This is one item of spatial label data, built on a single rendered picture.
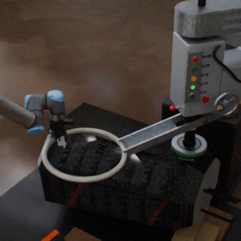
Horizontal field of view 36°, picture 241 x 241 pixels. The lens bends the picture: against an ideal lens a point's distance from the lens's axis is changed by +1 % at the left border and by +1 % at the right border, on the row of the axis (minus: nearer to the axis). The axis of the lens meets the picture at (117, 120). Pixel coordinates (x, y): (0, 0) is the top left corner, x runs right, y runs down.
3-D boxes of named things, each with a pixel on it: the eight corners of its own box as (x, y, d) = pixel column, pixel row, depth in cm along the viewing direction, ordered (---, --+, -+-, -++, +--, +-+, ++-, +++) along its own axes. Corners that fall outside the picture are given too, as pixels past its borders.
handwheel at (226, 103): (229, 105, 209) (233, 82, 200) (238, 114, 200) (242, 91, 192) (205, 110, 206) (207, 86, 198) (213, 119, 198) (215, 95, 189)
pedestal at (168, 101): (186, 136, 370) (192, 70, 328) (253, 159, 337) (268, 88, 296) (154, 174, 325) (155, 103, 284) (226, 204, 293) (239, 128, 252)
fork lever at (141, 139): (221, 98, 226) (220, 92, 223) (238, 114, 210) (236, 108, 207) (118, 141, 224) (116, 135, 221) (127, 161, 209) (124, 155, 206)
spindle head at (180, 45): (224, 93, 226) (234, 22, 201) (242, 111, 208) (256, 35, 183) (169, 103, 219) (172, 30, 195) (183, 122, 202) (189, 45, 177)
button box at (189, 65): (196, 98, 196) (200, 48, 180) (198, 100, 194) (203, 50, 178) (182, 100, 195) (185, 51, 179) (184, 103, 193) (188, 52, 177)
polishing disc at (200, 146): (185, 130, 239) (185, 128, 238) (213, 143, 226) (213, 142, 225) (164, 144, 227) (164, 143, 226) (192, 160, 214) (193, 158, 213)
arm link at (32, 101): (23, 109, 200) (47, 108, 202) (23, 91, 205) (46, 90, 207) (26, 117, 208) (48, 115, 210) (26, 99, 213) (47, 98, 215)
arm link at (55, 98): (46, 89, 210) (64, 88, 211) (48, 107, 216) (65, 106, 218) (46, 97, 202) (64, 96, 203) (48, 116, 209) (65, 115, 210)
